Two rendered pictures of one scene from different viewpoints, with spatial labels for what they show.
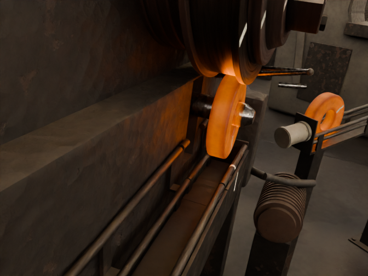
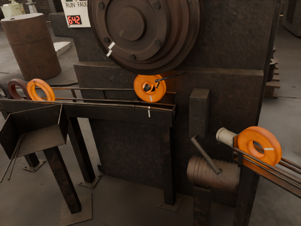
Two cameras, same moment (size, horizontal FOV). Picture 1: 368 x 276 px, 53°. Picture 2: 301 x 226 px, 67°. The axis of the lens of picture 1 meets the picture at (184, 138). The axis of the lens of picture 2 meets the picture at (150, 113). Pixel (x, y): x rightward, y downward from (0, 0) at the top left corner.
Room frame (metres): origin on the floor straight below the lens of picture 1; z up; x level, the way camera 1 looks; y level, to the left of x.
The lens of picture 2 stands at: (0.74, -1.04, 1.27)
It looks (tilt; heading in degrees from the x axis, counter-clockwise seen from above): 32 degrees down; 97
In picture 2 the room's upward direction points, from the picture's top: 6 degrees counter-clockwise
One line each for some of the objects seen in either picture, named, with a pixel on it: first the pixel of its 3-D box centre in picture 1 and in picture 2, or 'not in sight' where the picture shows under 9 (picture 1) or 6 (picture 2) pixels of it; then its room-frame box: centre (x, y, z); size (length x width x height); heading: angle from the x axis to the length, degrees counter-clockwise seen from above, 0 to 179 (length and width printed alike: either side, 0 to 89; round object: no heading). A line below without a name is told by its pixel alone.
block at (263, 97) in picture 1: (236, 136); (199, 114); (0.86, -0.13, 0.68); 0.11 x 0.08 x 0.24; 72
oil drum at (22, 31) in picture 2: not in sight; (33, 47); (-1.34, 2.30, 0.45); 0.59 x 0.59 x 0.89
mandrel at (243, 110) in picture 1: (208, 107); (152, 81); (0.65, -0.04, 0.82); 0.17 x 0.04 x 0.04; 72
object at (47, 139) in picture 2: not in sight; (55, 171); (0.06, -0.17, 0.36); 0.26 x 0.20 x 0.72; 17
